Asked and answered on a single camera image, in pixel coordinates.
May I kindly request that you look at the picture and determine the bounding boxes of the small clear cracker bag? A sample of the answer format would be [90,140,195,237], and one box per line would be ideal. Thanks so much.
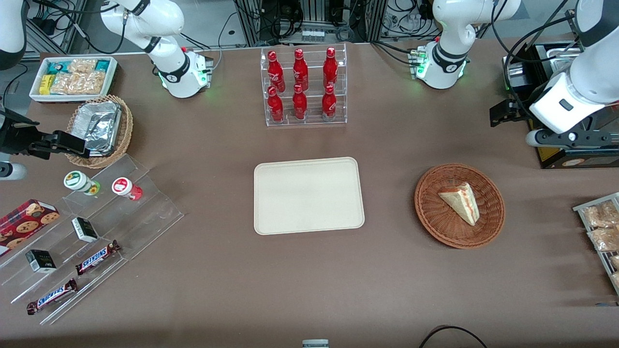
[68,58,97,74]

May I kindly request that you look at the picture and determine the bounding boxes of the triangular sandwich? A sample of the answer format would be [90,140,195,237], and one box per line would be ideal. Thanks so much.
[438,182,480,226]

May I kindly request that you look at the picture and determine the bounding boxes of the black looped cable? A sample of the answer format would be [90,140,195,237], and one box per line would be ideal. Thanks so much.
[418,325,489,348]

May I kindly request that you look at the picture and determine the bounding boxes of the beige plastic tray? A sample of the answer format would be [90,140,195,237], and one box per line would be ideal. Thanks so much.
[254,157,365,235]

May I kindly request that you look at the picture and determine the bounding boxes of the clear acrylic bottle rack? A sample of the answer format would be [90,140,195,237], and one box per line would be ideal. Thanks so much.
[260,43,348,128]

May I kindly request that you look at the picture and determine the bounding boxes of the red lid yogurt cup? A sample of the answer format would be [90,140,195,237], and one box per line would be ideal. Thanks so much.
[112,177,144,201]

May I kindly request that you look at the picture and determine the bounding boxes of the white plastic bin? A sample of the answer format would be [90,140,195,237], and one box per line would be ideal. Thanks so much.
[29,56,118,104]

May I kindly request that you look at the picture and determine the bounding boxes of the red cookie box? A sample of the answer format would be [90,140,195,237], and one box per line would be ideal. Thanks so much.
[0,199,60,257]

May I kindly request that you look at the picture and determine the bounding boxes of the red cola bottle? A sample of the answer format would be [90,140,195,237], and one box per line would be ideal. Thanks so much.
[322,84,337,121]
[267,86,284,122]
[323,47,339,88]
[292,84,308,120]
[267,50,286,92]
[293,48,309,91]

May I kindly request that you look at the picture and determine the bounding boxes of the light wicker basket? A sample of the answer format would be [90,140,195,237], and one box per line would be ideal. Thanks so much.
[66,95,133,169]

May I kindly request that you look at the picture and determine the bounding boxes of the large clear cracker bag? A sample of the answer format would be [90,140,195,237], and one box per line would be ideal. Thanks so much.
[50,72,106,95]

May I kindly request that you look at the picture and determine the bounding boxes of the brown wicker basket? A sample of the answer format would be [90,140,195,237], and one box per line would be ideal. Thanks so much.
[414,163,506,249]

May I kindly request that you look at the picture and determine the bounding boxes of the aluminium foil container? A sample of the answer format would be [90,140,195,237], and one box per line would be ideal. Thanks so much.
[73,101,122,157]

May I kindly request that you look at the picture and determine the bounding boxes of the grey wire rack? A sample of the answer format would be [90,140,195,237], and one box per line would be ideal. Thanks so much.
[573,192,619,295]

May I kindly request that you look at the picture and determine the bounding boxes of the clear acrylic stepped stand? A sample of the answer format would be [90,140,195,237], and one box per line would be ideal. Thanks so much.
[0,155,185,326]

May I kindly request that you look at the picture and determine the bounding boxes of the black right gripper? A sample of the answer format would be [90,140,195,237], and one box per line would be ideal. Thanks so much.
[0,110,91,160]

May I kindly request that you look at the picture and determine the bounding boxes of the Snickers chocolate bar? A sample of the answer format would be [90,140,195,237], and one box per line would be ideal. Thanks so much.
[27,278,78,316]
[75,240,121,276]

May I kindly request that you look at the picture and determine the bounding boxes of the black food warmer cabinet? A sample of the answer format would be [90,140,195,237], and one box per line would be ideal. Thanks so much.
[502,41,619,170]

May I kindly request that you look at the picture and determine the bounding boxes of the small black carton box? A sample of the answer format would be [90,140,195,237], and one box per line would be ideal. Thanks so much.
[72,217,99,243]
[25,249,58,274]

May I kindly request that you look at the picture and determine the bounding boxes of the green lid yogurt cup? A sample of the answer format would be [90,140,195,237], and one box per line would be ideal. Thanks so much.
[64,171,101,196]

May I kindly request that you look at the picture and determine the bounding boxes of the steel warmer pan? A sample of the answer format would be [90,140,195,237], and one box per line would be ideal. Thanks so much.
[549,47,583,72]

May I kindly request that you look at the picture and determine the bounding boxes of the aluminium frame rack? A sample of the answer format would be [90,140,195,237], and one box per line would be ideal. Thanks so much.
[235,0,387,47]

